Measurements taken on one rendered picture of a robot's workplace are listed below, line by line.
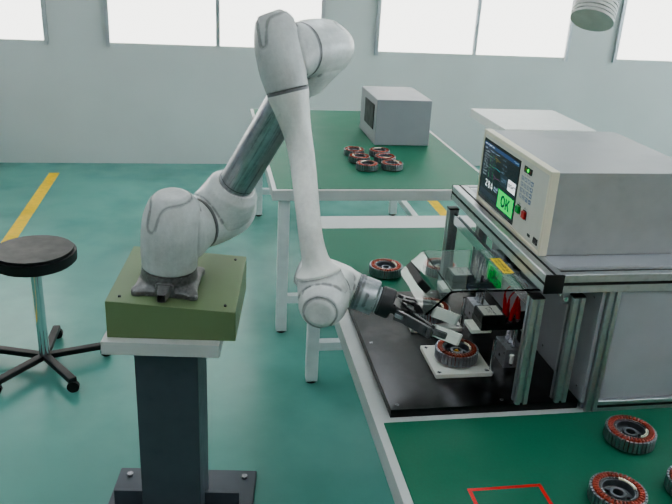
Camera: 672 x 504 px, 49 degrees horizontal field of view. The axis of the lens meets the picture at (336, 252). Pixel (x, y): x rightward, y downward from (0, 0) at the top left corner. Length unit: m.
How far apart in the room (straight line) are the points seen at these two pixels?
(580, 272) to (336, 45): 0.78
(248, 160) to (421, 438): 0.86
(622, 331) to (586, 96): 5.52
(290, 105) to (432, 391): 0.76
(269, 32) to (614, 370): 1.13
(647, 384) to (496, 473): 0.51
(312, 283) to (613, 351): 0.74
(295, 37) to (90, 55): 4.79
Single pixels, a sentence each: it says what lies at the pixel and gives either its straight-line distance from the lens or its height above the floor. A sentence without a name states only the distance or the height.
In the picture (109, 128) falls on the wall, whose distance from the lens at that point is 6.54.
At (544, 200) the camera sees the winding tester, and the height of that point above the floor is 1.25.
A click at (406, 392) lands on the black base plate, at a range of 1.83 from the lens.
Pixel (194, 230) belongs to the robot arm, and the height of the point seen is 1.04.
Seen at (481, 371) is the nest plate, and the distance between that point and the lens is 1.94.
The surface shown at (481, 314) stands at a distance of 1.91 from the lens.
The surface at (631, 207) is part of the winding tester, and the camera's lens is 1.86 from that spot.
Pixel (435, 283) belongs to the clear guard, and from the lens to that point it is 1.73.
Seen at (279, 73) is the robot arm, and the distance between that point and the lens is 1.71.
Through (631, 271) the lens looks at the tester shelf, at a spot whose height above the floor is 1.12.
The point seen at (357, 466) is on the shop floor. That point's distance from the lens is 2.83.
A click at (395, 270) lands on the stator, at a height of 0.78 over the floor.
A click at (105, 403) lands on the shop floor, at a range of 3.21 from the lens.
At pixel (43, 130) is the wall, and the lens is 6.63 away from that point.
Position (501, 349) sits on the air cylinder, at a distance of 2.00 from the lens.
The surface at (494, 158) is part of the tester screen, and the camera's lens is 2.05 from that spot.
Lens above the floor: 1.75
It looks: 22 degrees down
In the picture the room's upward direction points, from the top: 3 degrees clockwise
